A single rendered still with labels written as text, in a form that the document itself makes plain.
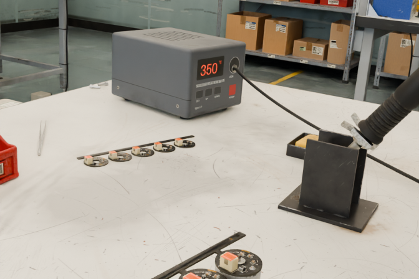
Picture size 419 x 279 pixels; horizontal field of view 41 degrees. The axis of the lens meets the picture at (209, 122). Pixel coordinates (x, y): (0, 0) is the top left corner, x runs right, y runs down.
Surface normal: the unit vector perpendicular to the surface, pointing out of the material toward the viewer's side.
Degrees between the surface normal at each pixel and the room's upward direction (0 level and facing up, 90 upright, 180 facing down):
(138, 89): 90
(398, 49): 91
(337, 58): 88
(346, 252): 0
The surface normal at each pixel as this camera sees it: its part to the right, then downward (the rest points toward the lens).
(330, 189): -0.49, 0.23
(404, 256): 0.07, -0.95
